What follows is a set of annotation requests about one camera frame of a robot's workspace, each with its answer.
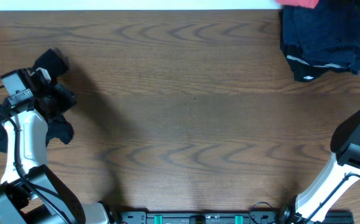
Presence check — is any black t-shirt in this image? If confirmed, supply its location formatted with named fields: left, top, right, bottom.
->
left=0, top=49, right=74, bottom=144

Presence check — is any red orange t-shirt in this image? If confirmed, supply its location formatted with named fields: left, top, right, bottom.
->
left=275, top=0, right=320, bottom=9

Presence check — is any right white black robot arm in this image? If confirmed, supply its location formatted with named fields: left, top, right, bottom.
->
left=278, top=1, right=360, bottom=223

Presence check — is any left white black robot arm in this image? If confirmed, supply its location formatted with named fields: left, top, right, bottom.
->
left=0, top=65, right=115, bottom=223

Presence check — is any folded black garment white print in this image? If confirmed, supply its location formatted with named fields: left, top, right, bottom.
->
left=279, top=10, right=349, bottom=82

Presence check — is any folded navy blue garment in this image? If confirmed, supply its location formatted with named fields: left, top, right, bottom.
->
left=282, top=1, right=360, bottom=75

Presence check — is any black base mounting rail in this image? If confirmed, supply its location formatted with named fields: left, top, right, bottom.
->
left=110, top=210, right=354, bottom=224

